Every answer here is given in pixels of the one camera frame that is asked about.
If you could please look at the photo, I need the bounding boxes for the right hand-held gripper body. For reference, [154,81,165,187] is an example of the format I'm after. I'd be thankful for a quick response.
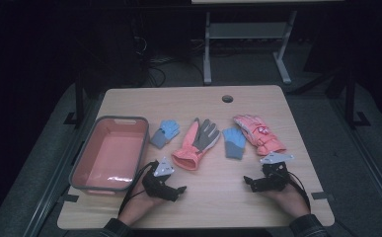
[259,151,295,193]

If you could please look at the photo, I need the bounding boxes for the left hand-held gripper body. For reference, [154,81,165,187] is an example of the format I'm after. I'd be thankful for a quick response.
[141,157,177,199]

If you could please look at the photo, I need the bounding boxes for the pink glove grey palm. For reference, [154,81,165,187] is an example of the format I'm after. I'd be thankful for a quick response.
[171,117,221,172]

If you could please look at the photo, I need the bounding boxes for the small blue grey glove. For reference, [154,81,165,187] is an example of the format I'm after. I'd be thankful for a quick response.
[222,126,247,161]
[149,118,182,150]

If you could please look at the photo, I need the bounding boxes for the pink glove red print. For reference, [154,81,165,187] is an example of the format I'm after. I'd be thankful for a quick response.
[233,114,287,156]

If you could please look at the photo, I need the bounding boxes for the pink plastic bin grey rim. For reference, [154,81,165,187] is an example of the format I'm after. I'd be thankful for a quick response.
[68,115,151,196]

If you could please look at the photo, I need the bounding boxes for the person's left hand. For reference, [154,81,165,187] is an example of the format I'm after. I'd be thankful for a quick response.
[117,179,167,227]

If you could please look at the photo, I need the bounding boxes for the person's right hand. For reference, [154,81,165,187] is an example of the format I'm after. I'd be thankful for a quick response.
[263,181,312,219]

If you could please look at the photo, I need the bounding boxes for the black tape strip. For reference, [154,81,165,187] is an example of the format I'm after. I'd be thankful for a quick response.
[311,192,336,201]
[57,194,80,203]

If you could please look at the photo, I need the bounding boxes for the black metal stand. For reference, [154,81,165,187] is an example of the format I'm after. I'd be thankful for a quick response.
[63,70,88,128]
[344,68,372,130]

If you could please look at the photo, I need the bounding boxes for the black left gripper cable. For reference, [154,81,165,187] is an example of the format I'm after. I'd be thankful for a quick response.
[117,160,160,216]

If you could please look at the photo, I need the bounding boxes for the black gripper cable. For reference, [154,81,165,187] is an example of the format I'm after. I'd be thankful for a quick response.
[117,160,160,216]
[286,171,312,212]

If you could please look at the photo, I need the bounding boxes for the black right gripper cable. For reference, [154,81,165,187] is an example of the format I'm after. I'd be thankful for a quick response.
[286,171,312,212]

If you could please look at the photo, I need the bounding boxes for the metal floor rail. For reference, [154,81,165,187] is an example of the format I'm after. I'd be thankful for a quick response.
[22,95,106,237]
[330,95,382,230]

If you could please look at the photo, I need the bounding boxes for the black floor cables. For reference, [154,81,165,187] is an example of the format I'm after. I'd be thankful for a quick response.
[132,34,206,88]

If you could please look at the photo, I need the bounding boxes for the white metal desk frame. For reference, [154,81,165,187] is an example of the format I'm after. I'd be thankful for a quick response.
[191,0,344,86]

